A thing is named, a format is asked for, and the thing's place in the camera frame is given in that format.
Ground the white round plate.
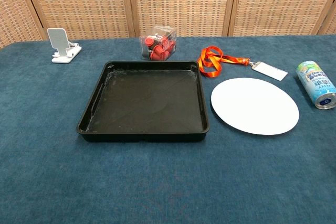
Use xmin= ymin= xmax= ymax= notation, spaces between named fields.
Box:
xmin=211 ymin=77 xmax=300 ymax=136

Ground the black square plastic tray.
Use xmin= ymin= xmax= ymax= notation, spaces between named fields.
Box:
xmin=76 ymin=60 xmax=211 ymax=143

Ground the clear box of red caps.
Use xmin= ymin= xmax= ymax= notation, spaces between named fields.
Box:
xmin=139 ymin=25 xmax=177 ymax=61

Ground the blue felt table cloth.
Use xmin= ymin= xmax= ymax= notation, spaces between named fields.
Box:
xmin=0 ymin=34 xmax=336 ymax=224

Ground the white badge card holder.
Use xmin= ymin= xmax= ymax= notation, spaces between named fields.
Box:
xmin=249 ymin=61 xmax=289 ymax=81

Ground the white folding phone stand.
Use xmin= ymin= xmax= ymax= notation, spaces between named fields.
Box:
xmin=47 ymin=27 xmax=82 ymax=64

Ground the light blue drink can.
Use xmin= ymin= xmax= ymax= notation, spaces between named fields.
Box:
xmin=296 ymin=60 xmax=336 ymax=110

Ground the orange lanyard strap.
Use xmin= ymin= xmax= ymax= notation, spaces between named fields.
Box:
xmin=197 ymin=46 xmax=250 ymax=79

